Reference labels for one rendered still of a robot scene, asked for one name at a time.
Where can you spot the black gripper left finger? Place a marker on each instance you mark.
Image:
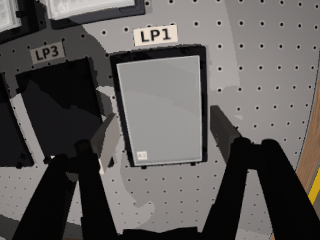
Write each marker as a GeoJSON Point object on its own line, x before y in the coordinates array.
{"type": "Point", "coordinates": [46, 214]}

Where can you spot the grey perforated base plate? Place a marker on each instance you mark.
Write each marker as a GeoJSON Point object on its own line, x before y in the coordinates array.
{"type": "Point", "coordinates": [263, 64]}

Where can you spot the grey label plate reading lp3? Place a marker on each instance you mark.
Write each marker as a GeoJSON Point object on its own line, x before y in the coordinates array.
{"type": "Point", "coordinates": [48, 52]}

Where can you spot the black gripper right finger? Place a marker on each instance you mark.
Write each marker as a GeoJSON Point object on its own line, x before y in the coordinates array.
{"type": "Point", "coordinates": [290, 210]}

